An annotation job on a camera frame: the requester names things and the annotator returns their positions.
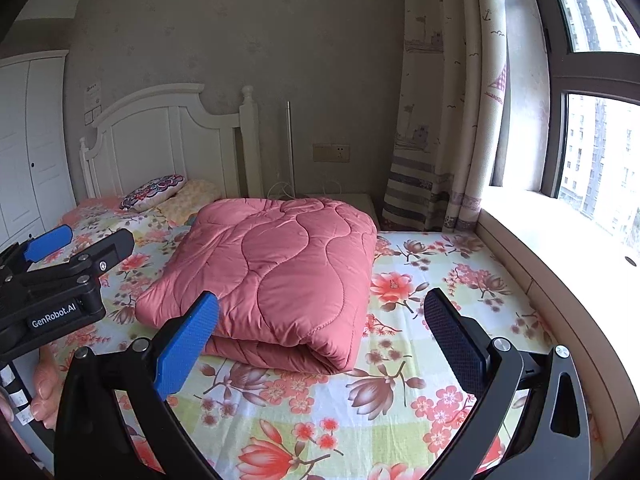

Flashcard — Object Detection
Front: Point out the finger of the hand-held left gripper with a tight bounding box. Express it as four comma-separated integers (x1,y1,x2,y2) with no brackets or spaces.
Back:
62,229,136,277
0,224,75,273

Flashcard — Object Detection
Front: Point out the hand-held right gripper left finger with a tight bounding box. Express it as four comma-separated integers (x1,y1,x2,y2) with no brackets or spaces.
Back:
52,291,221,480

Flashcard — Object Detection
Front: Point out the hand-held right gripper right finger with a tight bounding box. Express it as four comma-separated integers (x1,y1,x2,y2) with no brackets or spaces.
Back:
422,287,593,480

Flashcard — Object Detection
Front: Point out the pink quilted coat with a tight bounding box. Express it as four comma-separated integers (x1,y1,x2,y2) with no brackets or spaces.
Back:
135,196,378,376

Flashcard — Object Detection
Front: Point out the person's left hand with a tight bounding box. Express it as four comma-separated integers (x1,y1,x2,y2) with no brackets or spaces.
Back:
31,346,68,431

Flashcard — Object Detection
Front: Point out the purple embroidered pillow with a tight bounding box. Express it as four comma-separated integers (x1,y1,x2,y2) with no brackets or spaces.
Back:
119,174,188,212

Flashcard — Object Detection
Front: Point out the white wardrobe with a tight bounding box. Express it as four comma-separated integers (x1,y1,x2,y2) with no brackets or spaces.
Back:
0,50,78,253

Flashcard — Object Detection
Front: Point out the floral bed sheet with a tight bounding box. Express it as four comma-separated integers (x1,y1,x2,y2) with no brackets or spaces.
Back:
37,195,596,480

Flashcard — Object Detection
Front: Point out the pale floral pillow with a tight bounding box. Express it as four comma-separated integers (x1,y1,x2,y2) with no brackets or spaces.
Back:
160,179,223,226

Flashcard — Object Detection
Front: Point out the white bed headboard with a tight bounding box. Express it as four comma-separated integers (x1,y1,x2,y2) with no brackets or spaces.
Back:
79,84,263,201

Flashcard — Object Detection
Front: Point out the pale stone window sill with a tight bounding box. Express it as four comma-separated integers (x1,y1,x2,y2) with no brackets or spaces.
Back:
472,185,640,441

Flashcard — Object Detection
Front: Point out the white nightstand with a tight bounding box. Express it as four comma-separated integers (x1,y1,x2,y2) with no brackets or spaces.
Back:
295,192,383,233

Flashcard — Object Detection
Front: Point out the silver pole lamp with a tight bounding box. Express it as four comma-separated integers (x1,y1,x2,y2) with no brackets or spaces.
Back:
267,101,301,201

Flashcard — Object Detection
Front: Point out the printed beige curtain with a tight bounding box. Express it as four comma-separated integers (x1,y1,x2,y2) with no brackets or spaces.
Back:
381,0,511,233

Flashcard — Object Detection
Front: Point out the dark framed window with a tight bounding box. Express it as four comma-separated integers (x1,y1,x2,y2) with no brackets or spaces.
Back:
492,0,640,251

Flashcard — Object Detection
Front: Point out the white wall notice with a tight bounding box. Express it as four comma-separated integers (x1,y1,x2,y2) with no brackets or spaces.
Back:
82,80,103,126

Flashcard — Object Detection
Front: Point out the white power cable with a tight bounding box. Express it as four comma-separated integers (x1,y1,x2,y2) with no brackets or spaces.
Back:
267,175,346,201

